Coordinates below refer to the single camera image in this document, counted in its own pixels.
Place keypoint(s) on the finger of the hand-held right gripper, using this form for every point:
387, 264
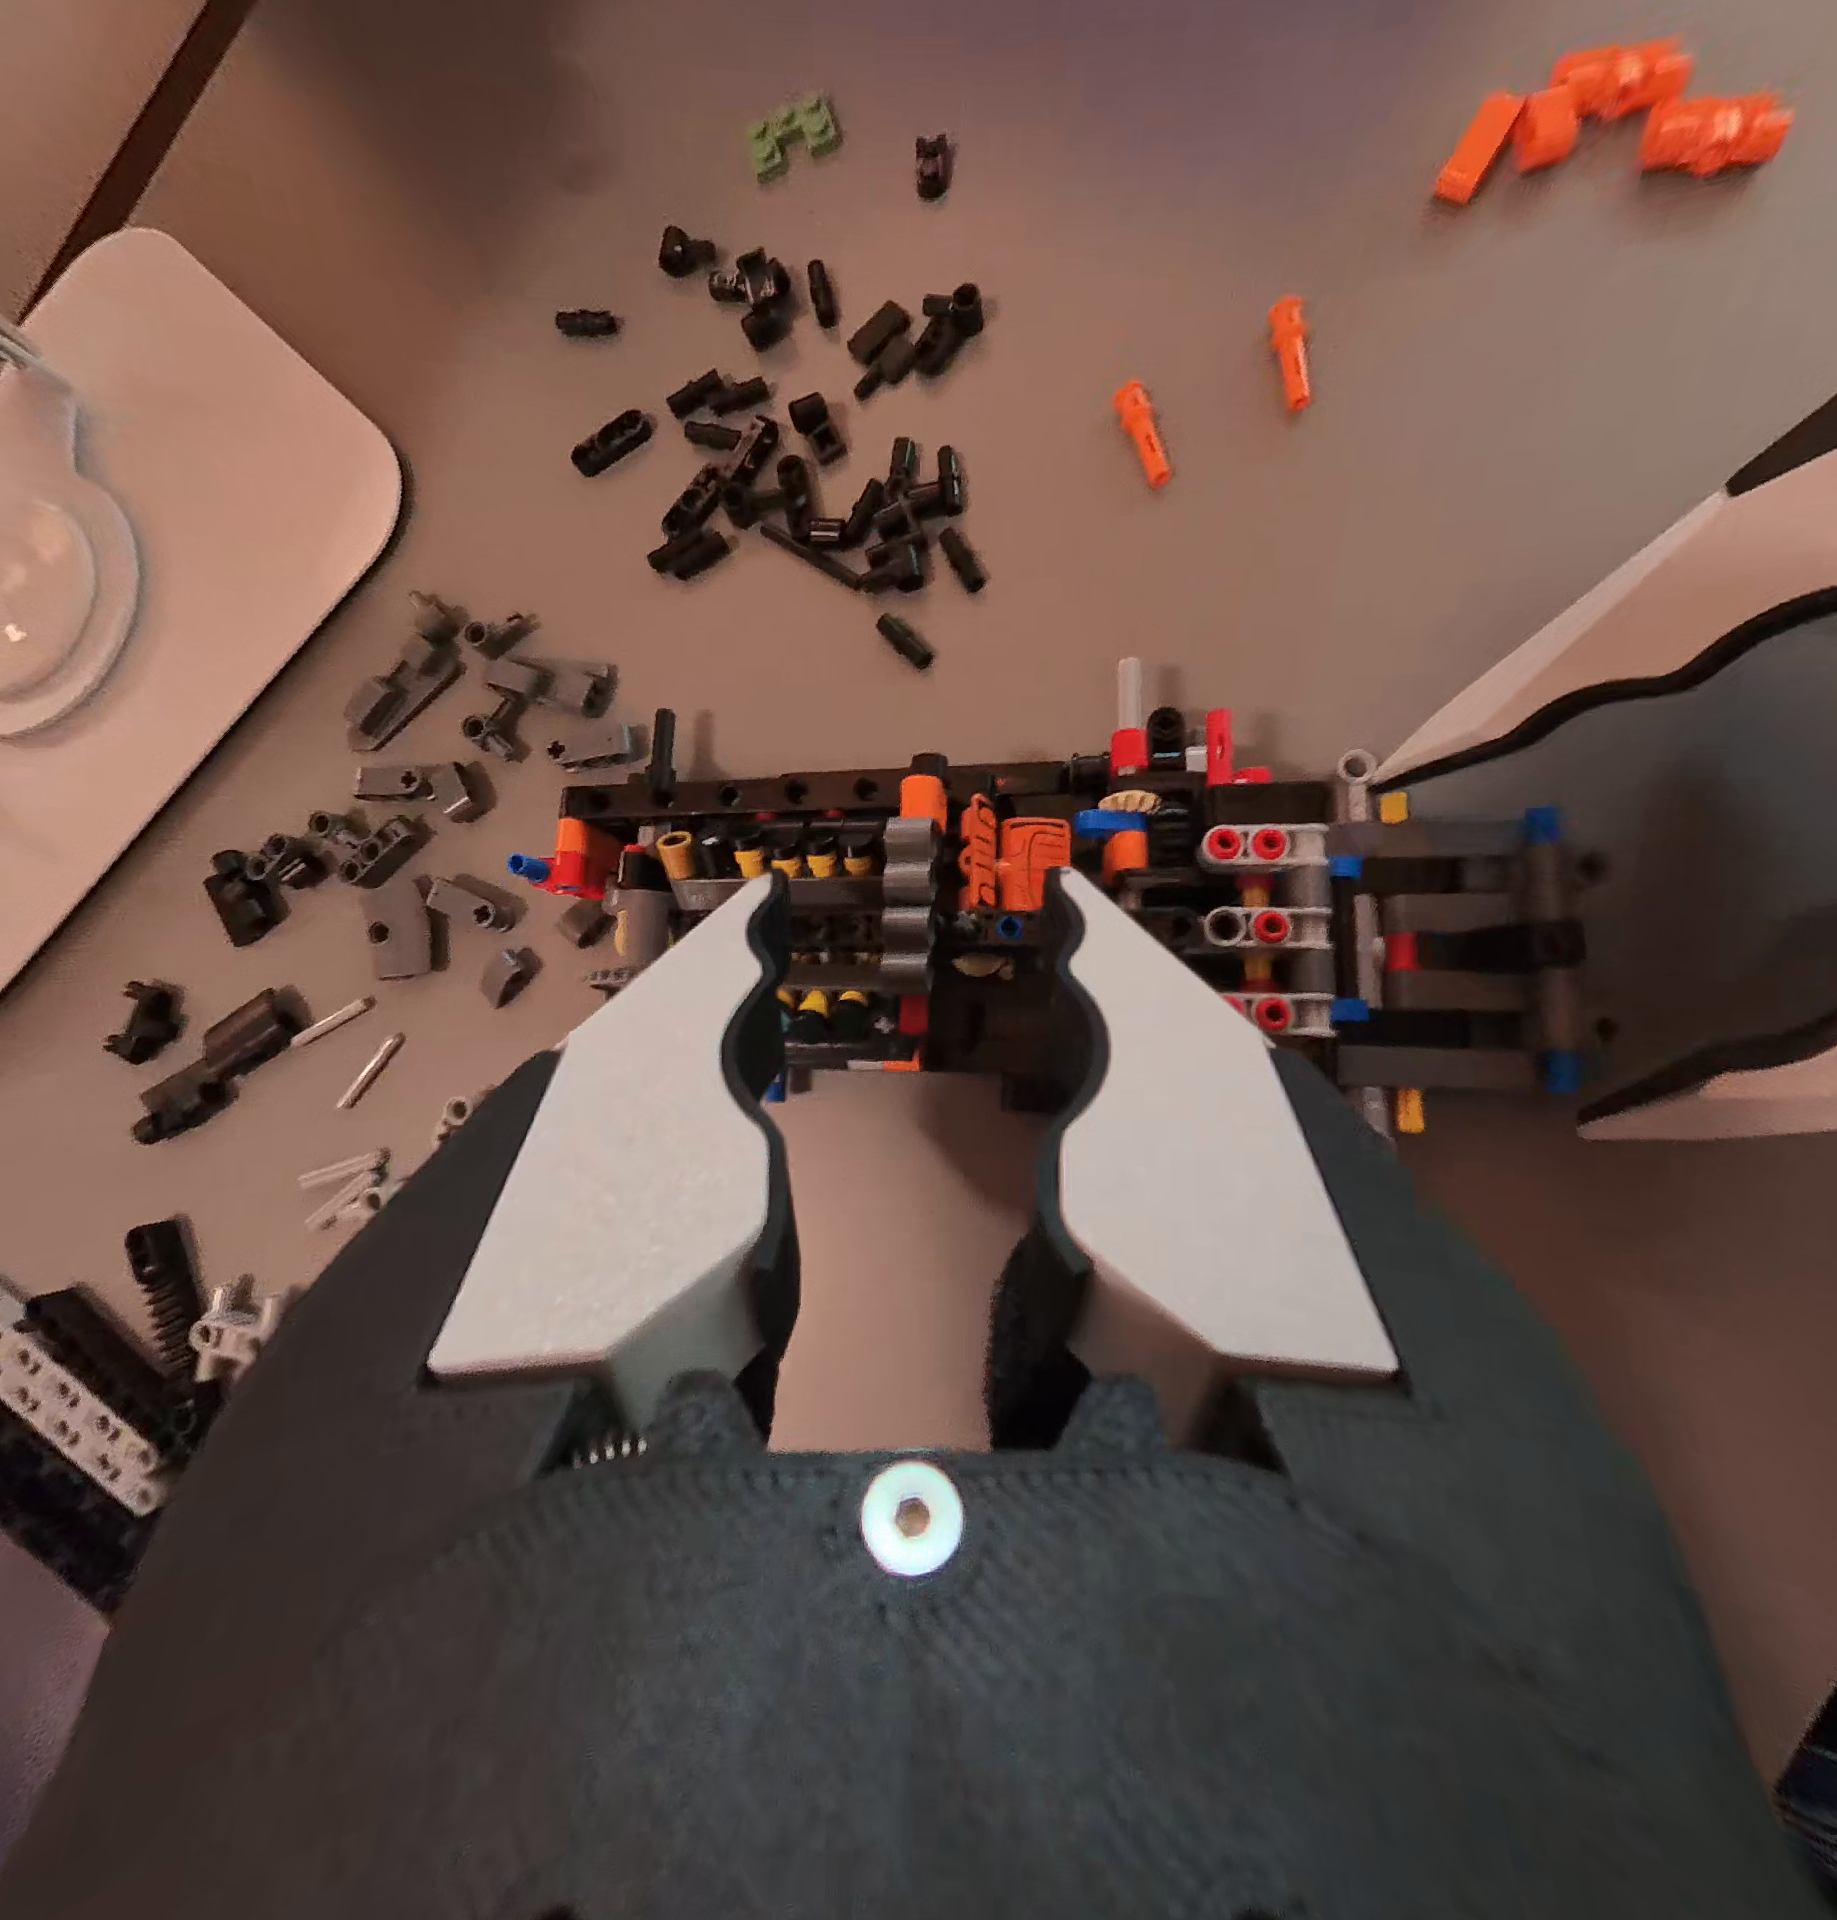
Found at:
1788, 1102
1681, 598

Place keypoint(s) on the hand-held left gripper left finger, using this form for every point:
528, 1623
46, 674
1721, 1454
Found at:
618, 1202

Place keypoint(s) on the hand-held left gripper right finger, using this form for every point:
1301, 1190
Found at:
1231, 1202

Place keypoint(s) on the lego car chassis model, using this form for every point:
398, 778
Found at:
919, 840

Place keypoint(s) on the cluster of orange lego connectors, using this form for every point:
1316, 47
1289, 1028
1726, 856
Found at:
1651, 105

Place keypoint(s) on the orange lego curved panel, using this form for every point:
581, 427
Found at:
1478, 149

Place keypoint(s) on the orange lego long pin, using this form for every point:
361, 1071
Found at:
1145, 435
1289, 352

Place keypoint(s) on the scattered grey lego pieces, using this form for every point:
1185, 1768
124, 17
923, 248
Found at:
406, 690

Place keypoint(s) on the stack of long lego beams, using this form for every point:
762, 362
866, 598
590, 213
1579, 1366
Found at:
48, 1379

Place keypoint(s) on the pile of black lego pieces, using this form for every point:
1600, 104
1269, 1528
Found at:
618, 444

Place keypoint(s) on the green lego plate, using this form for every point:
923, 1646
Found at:
794, 139

